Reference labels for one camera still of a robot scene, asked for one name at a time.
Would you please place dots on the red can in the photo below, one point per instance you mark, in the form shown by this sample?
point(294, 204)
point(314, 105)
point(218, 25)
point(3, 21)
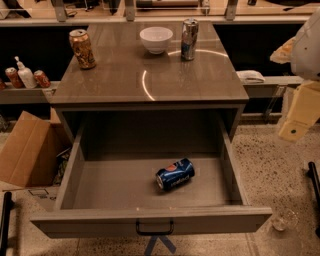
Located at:
point(14, 78)
point(42, 79)

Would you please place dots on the red can right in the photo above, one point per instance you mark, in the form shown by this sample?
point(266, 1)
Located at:
point(42, 79)

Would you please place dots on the blue pepsi can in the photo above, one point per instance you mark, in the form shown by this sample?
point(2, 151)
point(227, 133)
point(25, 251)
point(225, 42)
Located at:
point(175, 174)

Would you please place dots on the clear drinking glass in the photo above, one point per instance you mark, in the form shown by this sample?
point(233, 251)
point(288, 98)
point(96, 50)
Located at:
point(284, 219)

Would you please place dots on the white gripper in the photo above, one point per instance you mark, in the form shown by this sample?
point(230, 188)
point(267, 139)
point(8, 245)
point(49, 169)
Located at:
point(307, 53)

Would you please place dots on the white folded cloth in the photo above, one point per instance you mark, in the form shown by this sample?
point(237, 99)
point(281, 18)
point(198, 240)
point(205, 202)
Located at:
point(250, 76)

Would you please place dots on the white pump bottle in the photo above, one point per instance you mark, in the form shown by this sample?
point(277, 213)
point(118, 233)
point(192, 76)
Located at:
point(25, 74)

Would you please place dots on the brown cardboard box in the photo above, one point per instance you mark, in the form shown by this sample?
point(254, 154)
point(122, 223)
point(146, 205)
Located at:
point(29, 155)

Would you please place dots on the black bar right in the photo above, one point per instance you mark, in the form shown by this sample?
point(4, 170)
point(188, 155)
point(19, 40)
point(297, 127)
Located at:
point(313, 175)

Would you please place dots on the tall silver energy can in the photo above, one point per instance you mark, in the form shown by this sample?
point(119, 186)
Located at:
point(190, 29)

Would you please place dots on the grey counter cabinet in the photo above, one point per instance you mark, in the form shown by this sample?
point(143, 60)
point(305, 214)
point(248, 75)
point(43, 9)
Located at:
point(128, 77)

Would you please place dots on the gold orange soda can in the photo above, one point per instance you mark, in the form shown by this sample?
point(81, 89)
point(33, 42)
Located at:
point(81, 46)

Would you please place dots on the black bar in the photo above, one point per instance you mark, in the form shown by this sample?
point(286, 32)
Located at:
point(4, 224)
point(313, 175)

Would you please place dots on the red can left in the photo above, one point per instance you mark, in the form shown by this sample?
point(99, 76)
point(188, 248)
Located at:
point(14, 78)

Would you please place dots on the grey open drawer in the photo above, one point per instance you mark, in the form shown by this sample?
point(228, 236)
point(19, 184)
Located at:
point(110, 180)

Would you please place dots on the black bar left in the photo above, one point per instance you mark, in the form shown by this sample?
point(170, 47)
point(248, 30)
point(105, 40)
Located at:
point(4, 224)

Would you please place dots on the black drawer handle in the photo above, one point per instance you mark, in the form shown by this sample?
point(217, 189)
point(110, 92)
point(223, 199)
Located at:
point(154, 229)

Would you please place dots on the white ceramic bowl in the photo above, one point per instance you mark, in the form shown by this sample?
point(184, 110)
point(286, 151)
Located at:
point(156, 39)

